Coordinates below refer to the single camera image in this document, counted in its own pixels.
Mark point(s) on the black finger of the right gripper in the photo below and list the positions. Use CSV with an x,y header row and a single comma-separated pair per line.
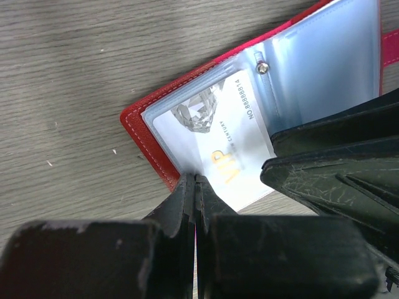
x,y
377,118
357,181

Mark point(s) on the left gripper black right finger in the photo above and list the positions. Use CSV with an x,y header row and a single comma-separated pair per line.
x,y
242,256

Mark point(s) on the red leather card holder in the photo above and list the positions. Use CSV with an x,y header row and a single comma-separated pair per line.
x,y
323,61

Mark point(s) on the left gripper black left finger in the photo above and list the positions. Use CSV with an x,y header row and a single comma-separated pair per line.
x,y
148,258

